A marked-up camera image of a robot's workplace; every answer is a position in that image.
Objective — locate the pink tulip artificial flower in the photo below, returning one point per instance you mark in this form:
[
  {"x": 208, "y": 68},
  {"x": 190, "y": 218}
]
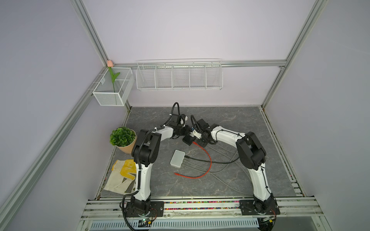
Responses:
[{"x": 113, "y": 75}]

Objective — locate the white wire wall shelf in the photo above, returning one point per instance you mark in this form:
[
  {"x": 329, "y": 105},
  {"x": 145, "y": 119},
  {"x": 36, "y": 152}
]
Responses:
[{"x": 179, "y": 74}]

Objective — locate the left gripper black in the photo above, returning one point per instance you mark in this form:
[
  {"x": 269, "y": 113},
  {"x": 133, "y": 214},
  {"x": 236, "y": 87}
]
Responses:
[{"x": 187, "y": 131}]

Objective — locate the white mesh wall basket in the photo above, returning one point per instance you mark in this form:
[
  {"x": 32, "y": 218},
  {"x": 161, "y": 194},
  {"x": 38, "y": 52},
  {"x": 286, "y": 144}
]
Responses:
[{"x": 103, "y": 92}]

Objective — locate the white network switch box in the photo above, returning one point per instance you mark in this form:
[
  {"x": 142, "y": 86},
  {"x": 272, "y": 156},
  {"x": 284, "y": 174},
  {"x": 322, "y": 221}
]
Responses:
[{"x": 177, "y": 158}]

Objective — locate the yellow white work glove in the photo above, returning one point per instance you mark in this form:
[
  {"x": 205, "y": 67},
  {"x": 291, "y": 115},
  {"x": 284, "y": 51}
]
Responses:
[{"x": 122, "y": 178}]

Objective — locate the black network switch box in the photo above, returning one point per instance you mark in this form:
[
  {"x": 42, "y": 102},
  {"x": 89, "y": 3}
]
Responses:
[{"x": 188, "y": 140}]

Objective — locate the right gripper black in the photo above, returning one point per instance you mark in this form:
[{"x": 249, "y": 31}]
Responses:
[{"x": 202, "y": 144}]

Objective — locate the green potted plant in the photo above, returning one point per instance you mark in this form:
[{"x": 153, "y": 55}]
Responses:
[{"x": 123, "y": 138}]

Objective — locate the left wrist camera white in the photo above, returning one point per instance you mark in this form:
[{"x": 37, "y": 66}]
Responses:
[{"x": 183, "y": 119}]

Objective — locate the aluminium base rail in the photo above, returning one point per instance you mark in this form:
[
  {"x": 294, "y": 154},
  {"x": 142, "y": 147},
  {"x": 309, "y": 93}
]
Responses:
[{"x": 207, "y": 208}]

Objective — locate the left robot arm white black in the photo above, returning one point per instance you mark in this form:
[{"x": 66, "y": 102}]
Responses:
[{"x": 145, "y": 153}]

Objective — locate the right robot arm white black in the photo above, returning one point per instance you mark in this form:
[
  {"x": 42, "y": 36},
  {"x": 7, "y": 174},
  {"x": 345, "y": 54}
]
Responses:
[{"x": 251, "y": 154}]

